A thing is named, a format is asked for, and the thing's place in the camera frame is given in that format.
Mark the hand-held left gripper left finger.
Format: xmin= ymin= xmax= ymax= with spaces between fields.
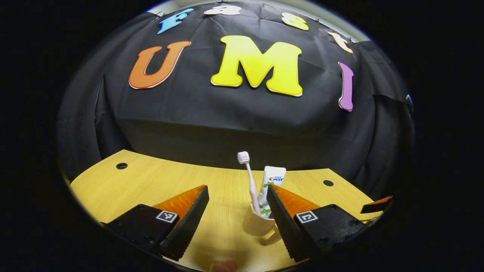
xmin=104 ymin=184 xmax=209 ymax=262

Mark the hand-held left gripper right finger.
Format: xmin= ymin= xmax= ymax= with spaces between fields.
xmin=267 ymin=184 xmax=365 ymax=263

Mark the beige cup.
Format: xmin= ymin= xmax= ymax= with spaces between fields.
xmin=242 ymin=203 xmax=282 ymax=245

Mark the white toothpaste tube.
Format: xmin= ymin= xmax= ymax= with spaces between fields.
xmin=258 ymin=166 xmax=287 ymax=219

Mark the pink toothbrush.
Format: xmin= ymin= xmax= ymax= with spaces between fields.
xmin=237 ymin=151 xmax=262 ymax=215

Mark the wooden desktop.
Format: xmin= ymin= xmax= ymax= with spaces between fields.
xmin=70 ymin=149 xmax=382 ymax=272

